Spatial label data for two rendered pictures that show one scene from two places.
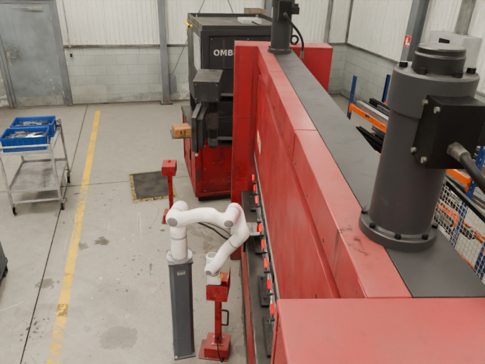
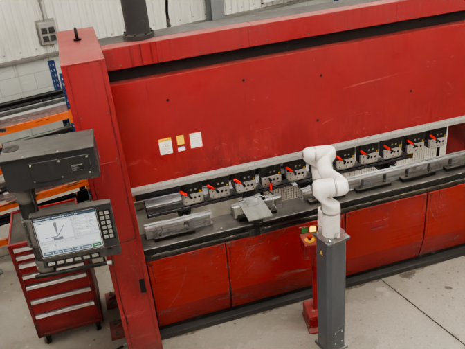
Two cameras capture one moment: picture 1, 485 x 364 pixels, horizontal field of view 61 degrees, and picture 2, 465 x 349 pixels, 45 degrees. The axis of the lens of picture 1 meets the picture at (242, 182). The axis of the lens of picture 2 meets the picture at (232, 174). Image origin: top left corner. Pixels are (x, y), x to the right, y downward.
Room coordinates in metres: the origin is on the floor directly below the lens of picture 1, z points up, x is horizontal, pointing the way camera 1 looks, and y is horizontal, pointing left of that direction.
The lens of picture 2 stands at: (3.57, 3.33, 3.19)
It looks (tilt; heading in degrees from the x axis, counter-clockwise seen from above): 29 degrees down; 259
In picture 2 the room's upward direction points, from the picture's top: 6 degrees counter-clockwise
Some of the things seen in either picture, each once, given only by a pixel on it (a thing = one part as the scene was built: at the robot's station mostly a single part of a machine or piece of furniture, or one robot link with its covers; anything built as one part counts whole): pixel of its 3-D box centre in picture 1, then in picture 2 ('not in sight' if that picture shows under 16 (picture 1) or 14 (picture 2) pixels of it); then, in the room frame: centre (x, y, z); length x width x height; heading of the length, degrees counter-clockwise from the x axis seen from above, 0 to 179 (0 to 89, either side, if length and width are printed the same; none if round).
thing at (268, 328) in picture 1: (268, 336); (372, 186); (1.80, -0.20, 0.89); 0.30 x 0.05 x 0.03; 4
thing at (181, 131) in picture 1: (180, 129); not in sight; (4.88, 0.80, 1.04); 0.30 x 0.26 x 0.12; 15
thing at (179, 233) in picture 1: (179, 218); (326, 196); (2.44, 0.44, 1.30); 0.19 x 0.12 x 0.24; 170
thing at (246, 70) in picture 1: (273, 162); (113, 199); (3.79, -0.31, 1.15); 0.85 x 0.25 x 2.30; 94
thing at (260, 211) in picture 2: (246, 229); (255, 209); (2.79, -0.05, 1.00); 0.26 x 0.18 x 0.01; 94
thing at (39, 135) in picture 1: (26, 139); not in sight; (4.68, 2.69, 0.92); 0.50 x 0.36 x 0.18; 105
